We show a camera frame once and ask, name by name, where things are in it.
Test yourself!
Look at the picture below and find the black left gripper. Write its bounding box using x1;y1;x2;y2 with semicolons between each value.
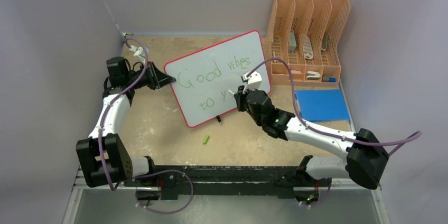
125;62;174;90

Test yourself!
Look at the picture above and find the red-framed whiteboard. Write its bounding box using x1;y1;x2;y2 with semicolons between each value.
164;30;271;128

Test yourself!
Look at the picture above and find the green marker cap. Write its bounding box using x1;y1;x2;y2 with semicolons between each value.
203;135;210;144

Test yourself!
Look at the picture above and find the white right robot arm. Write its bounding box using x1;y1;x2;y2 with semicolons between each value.
233;86;389;190

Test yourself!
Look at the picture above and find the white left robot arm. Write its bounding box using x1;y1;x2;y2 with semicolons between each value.
76;57;176;188

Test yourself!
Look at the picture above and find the green staples box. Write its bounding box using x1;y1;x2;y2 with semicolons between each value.
287;32;297;53

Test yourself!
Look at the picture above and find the white clip in tray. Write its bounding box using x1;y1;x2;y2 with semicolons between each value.
305;71;321;80

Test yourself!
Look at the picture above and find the white oval tape dispenser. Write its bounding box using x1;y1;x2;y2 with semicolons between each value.
303;35;314;60

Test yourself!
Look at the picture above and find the blue notebook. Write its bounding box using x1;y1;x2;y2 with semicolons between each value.
295;89;350;122

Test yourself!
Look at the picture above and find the small blue grey cylinder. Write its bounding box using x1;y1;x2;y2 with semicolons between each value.
322;76;337;82

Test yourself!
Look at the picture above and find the orange plastic desk organizer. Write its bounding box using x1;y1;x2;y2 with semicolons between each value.
266;0;351;88

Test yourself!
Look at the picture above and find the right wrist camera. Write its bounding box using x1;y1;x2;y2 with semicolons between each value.
241;71;262;93

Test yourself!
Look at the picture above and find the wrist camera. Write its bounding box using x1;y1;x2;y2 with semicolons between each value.
129;45;148;64
241;71;262;93

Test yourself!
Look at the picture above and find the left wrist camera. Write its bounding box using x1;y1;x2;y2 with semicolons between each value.
129;45;148;64

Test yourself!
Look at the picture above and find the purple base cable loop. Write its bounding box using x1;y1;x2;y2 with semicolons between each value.
134;170;194;215

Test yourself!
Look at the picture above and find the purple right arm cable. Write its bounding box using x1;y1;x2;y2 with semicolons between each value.
245;57;423;156

